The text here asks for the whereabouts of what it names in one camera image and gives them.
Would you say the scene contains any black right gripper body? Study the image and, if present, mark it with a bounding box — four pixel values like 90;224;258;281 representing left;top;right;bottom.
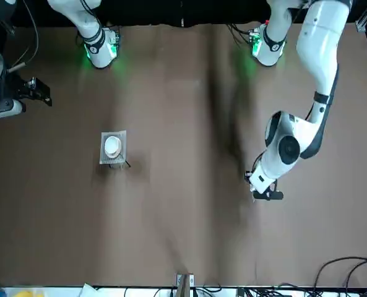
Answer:
0;80;20;108

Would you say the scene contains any white porcelain crucible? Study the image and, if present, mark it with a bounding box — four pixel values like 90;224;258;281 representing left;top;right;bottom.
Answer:
104;135;123;158

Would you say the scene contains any black backdrop cloth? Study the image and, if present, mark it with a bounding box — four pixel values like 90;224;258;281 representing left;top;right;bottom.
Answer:
3;0;363;28

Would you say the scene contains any white paper sheet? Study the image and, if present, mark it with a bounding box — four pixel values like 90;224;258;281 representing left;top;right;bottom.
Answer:
80;282;99;297

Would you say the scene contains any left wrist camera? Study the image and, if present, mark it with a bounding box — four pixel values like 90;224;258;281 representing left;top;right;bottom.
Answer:
253;189;272;201

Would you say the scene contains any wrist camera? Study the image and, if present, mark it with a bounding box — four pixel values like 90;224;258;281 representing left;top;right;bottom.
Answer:
0;99;27;122
253;189;272;201

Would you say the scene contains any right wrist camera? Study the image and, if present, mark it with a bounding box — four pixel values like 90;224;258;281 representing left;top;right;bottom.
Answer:
0;99;27;122

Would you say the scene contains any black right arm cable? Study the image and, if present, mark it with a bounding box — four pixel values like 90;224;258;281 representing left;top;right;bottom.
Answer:
8;0;40;74

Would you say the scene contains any black desk cable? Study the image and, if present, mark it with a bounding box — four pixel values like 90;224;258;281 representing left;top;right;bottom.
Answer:
313;256;367;291

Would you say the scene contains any aluminium camera post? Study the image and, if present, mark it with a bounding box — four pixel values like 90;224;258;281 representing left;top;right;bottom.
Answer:
175;273;196;297

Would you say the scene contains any black base cable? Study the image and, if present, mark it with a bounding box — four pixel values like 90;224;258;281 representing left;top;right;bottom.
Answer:
228;23;252;44

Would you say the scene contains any aluminium frame profile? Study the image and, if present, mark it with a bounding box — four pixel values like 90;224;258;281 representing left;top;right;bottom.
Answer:
355;0;367;32

